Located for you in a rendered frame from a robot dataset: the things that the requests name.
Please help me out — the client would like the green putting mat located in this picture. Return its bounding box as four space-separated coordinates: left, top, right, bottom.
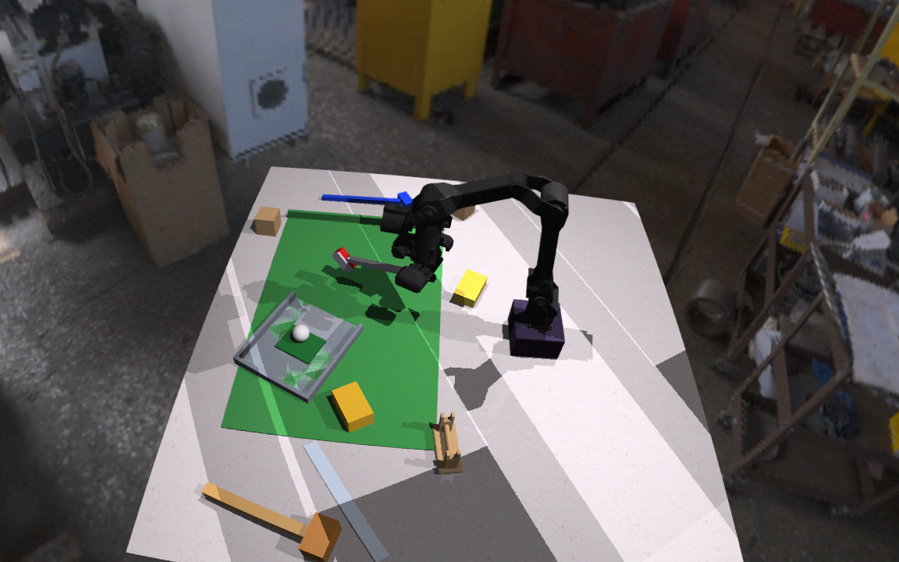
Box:
221 218 442 451

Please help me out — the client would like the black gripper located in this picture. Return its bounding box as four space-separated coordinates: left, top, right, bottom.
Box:
395 233 453 293

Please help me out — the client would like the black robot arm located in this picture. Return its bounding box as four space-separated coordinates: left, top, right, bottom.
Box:
380 170 569 330

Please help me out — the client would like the white ball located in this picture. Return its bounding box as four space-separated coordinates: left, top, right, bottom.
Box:
292 324 310 342

